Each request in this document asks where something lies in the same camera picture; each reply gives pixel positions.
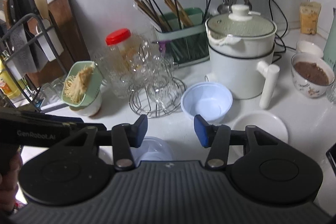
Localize small white bowl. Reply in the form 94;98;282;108
231;111;289;146

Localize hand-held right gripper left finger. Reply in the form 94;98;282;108
50;114;148;171

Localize black dish rack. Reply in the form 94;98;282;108
0;13;69;113

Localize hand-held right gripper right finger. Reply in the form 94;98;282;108
194;114;282;170

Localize white rack holder cup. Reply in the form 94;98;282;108
5;58;23;81
35;19;64;62

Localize wire cup rack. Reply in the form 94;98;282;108
128;40;188;119

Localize person's left hand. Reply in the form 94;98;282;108
0;147;27;216

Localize wooden cutting board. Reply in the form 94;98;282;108
27;0;91;88

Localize ribbed glass tumbler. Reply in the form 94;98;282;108
325;76;336;104

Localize green strainer basket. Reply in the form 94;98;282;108
61;60;104;105

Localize bundle of dry noodles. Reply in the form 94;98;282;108
64;62;96;104

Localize green chopstick holder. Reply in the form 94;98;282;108
154;7;211;67

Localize bundle of chopsticks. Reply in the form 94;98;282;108
131;0;195;33

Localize wooden spatula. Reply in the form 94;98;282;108
33;0;50;21

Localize pale blue plastic bowl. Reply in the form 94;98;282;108
131;136;175;162
180;82;234;125

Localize glass pot lid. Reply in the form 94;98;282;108
205;4;278;40

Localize pale green jug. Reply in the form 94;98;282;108
322;7;336;73

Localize upturned drinking glass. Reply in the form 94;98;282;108
39;79;67;107

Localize floral bowl with brown food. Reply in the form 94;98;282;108
290;52;335;99

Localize yellow paper packet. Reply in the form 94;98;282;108
299;1;322;35

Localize white electric pot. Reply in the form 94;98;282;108
204;36;280;109

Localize plain white bowl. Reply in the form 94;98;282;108
296;40;324;59

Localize glass jar with red lid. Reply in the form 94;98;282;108
105;28;135;98

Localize black power cable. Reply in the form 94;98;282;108
262;0;297;54

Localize white bowl under strainer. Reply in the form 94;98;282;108
68;91;103;118

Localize yellow detergent bottle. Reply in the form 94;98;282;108
0;58;25;100

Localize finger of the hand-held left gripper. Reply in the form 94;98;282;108
0;106;85;126

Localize clear glass cup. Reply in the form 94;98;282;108
93;48;132;99
146;74;174;109

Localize knife handles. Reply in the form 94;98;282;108
2;0;17;28

